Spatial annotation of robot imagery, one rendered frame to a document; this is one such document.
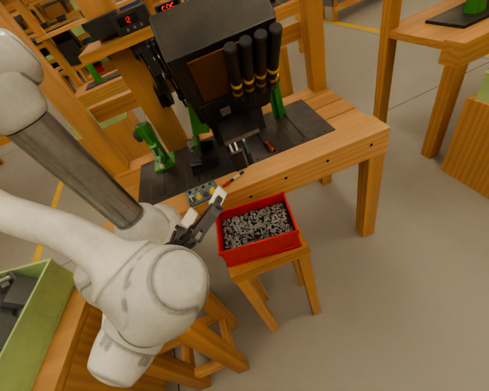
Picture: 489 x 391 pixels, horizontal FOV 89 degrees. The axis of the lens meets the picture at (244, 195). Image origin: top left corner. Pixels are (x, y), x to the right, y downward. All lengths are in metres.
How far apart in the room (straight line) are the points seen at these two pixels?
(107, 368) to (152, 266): 0.21
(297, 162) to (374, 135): 0.38
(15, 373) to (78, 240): 1.02
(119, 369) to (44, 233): 0.22
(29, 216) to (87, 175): 0.33
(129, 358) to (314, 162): 1.05
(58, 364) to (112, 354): 0.91
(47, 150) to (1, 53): 0.20
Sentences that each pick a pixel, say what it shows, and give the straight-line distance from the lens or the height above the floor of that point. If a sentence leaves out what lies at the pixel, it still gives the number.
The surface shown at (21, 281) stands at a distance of 1.62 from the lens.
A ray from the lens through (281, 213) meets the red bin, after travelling 1.05.
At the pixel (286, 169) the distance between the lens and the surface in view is 1.21.
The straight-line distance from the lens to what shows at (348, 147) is 1.30.
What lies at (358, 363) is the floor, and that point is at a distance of 1.73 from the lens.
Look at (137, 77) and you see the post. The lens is 1.55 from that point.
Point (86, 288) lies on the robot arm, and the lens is 0.91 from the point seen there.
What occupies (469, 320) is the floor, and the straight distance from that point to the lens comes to 1.91.
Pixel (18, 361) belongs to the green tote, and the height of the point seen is 0.89.
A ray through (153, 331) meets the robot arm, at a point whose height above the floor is 1.42.
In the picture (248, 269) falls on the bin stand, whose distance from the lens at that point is 1.05.
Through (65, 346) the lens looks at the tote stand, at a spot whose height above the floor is 0.79.
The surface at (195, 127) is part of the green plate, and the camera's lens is 1.25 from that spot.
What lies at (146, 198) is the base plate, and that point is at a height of 0.90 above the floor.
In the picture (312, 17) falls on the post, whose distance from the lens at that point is 1.68.
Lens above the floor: 1.70
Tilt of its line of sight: 44 degrees down
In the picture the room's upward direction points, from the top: 23 degrees counter-clockwise
